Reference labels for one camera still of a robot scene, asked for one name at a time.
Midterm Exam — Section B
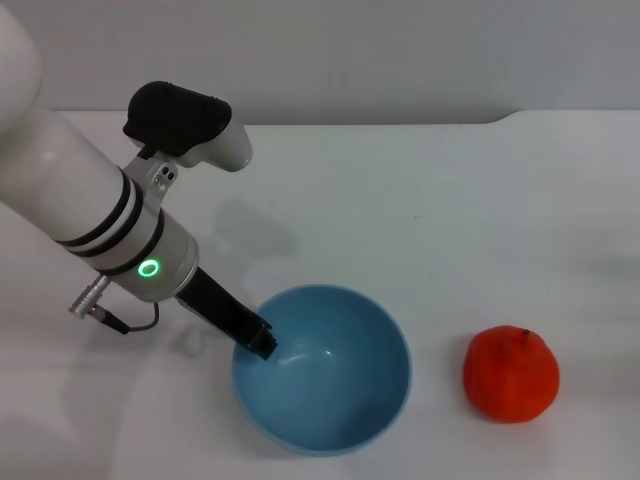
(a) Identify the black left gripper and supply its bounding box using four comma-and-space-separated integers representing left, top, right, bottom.
174, 267, 279, 363

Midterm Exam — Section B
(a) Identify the blue bowl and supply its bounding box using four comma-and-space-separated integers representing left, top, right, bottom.
230, 283, 413, 445

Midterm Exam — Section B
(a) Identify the orange fruit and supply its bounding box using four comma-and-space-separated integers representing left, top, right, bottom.
462, 324, 561, 424

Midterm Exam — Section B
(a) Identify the grey cable with metal plug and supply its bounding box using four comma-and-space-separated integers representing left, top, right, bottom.
68, 276, 161, 334

